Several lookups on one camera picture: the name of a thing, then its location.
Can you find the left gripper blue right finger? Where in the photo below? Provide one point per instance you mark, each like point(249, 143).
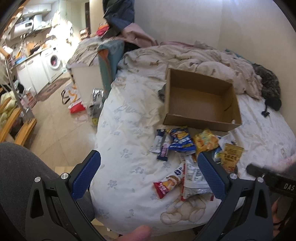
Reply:
point(214, 174)

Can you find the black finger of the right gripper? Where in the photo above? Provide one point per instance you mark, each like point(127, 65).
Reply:
point(276, 182)

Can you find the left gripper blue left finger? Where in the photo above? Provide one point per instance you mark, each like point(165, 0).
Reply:
point(83, 173)

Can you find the white red snack bag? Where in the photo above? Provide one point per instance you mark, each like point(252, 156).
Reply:
point(194, 182)

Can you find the yellow peanut snack packet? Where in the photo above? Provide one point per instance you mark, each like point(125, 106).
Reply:
point(230, 157)

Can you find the blue tiger snack bag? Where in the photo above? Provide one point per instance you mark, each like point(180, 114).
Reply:
point(181, 140)

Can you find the red white wafer bar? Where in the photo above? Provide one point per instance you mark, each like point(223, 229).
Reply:
point(168, 183)

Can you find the white purple cone snack packet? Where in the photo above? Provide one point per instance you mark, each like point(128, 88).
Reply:
point(163, 154)

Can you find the white blue snack bar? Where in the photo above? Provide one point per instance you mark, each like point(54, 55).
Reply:
point(158, 141)

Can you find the person's hand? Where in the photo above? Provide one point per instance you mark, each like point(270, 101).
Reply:
point(142, 233)

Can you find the yellow chips snack bag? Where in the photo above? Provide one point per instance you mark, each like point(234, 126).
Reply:
point(205, 141)

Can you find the silver foil bag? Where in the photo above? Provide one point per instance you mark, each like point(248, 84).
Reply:
point(95, 105)

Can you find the wooden chair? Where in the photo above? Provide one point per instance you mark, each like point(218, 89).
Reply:
point(18, 126)

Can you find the brown cardboard box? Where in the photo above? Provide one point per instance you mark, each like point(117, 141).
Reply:
point(200, 101)

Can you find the red white shopping bag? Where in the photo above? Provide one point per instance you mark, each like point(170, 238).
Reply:
point(71, 97)

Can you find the dark patterned garment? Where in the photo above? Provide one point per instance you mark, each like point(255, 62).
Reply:
point(271, 91)

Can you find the white floral bed sheet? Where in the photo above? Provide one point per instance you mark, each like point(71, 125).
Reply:
point(122, 191)

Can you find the grey cloth by box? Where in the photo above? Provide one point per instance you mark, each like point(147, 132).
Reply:
point(162, 93)

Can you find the white cabinet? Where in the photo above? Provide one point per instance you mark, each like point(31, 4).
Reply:
point(86, 78)

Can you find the beige checkered duvet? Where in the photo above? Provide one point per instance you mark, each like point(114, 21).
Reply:
point(156, 60)

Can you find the white washing machine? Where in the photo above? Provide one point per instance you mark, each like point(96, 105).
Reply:
point(52, 63)

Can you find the teal orange cushion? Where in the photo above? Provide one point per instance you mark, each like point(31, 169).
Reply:
point(109, 54)

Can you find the pink cloth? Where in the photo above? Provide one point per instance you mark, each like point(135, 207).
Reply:
point(134, 34)

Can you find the dark blue jacket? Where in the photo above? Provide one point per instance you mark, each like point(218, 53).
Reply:
point(119, 13)

